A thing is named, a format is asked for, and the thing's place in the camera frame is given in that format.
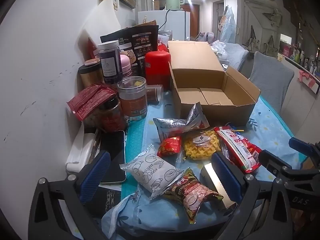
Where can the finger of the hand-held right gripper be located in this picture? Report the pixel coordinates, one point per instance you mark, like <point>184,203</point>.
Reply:
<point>300,146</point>
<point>272,161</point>

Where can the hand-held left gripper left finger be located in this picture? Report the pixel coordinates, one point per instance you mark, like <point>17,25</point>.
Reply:
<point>96,175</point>

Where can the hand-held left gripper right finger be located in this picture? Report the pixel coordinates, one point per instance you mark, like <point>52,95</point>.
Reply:
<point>226,175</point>

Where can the silver metal box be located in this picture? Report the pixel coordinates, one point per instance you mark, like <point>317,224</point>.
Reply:
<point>220,187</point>

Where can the red white snack packet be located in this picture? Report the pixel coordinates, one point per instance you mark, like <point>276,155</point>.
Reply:
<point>237,147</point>

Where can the brown cereal packet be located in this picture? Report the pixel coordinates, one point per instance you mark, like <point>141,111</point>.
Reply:
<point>195,195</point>

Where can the yellow waffle packet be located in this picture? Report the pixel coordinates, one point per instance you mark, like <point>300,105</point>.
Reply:
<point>200,147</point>

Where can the white croissant print packet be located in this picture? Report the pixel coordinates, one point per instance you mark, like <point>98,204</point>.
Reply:
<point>152,172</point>

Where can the small red candy packet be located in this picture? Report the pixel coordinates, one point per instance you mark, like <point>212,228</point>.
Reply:
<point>170,147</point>

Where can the silver foil snack packet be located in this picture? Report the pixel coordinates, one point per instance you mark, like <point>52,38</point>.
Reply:
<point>175,127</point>

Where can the brown cardboard box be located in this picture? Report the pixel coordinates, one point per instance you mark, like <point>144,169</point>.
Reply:
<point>197,65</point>

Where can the black phone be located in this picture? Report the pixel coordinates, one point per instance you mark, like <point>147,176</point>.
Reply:
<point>113,155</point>

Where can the black printed box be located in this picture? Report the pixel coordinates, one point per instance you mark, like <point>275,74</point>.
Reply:
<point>107,200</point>

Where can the white tissue pack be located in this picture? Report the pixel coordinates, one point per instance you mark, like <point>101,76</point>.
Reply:
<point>80,150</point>

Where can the white counter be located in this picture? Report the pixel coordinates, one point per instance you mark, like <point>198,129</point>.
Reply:
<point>302,110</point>

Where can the teal table mat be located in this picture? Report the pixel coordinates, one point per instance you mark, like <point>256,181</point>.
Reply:
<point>140,137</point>

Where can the glass jar red contents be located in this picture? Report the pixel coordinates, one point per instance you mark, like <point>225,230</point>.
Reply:
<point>110,117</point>

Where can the pink ribbon bow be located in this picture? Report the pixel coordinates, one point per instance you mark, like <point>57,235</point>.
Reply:
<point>308,80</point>

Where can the grey covered chair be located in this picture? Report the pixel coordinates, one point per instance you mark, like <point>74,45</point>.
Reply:
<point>272,77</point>

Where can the dark red packet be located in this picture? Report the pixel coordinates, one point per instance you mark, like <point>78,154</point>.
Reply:
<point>90,100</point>

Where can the clear jar brown label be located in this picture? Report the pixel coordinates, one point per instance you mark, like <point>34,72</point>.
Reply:
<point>132,100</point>

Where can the row of bottles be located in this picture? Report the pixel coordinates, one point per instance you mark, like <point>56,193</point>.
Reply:
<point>302,57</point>

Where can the small brown jar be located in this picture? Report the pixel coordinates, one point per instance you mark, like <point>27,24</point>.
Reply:
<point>153,93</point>

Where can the brown jar black lid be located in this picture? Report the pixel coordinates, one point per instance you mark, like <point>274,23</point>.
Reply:
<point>90,75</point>

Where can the canvas tote bag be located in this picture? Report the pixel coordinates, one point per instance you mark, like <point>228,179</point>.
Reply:
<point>272,47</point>
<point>251,40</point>

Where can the purple label jar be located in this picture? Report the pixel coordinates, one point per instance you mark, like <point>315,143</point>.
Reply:
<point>110,62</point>

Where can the pink bottle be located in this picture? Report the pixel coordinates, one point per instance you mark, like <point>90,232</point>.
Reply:
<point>126,65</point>

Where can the red canister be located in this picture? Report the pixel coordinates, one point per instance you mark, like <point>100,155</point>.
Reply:
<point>157,67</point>

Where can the crumpled clear plastic bag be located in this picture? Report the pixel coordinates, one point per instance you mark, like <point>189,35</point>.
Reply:
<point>217,47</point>

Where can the black printed bag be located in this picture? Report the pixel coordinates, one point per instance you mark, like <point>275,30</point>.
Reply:
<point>137,42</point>

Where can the patterned backpack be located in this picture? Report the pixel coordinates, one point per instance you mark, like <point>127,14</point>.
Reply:
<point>203,37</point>

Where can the hanging clear plastic bag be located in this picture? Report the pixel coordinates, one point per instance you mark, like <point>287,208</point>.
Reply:
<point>227,25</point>

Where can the red bag white script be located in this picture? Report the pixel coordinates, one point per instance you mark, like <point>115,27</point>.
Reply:
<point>162,47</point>

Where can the white foam board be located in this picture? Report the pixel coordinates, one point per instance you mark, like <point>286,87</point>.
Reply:
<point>102,20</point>

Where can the brown door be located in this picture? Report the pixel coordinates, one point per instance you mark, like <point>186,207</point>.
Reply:
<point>193,20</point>

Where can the white fridge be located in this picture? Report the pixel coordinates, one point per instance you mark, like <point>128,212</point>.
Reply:
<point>175,25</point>

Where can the green kettle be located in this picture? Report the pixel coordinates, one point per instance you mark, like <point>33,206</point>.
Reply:
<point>175,0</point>

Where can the star wall decoration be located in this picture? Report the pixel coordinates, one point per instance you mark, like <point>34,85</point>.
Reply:
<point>273,17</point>

